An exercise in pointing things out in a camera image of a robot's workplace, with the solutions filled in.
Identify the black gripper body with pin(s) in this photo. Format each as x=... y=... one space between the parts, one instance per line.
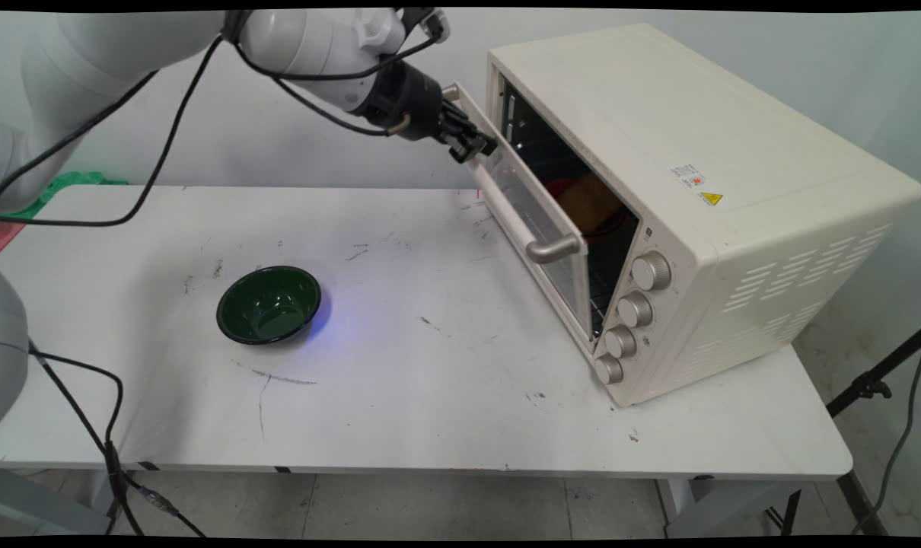
x=407 y=103

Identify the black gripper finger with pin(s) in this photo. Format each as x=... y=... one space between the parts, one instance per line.
x=459 y=148
x=472 y=129

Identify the glass oven door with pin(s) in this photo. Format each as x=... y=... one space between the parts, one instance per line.
x=536 y=221

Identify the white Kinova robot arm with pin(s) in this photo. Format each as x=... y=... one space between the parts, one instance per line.
x=301 y=46

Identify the white info sticker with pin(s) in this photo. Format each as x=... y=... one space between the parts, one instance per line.
x=687 y=174

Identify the silver oven knob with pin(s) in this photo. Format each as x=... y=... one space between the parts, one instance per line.
x=607 y=369
x=634 y=310
x=619 y=342
x=651 y=271

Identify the dark green bowl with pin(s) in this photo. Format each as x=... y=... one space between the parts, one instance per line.
x=269 y=306

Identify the yellow warning sticker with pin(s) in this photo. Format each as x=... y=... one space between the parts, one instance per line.
x=711 y=199

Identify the cream toaster oven body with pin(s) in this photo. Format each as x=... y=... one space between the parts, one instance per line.
x=734 y=190

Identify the green and red mat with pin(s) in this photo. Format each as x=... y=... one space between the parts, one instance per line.
x=72 y=181

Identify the black tripod stand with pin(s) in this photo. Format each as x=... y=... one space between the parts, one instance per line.
x=860 y=387

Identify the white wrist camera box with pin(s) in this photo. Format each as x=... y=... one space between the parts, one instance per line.
x=434 y=23

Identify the white table leg frame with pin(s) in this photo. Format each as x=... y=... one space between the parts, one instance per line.
x=712 y=506

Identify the grey table leg frame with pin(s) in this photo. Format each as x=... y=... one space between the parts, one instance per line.
x=49 y=506

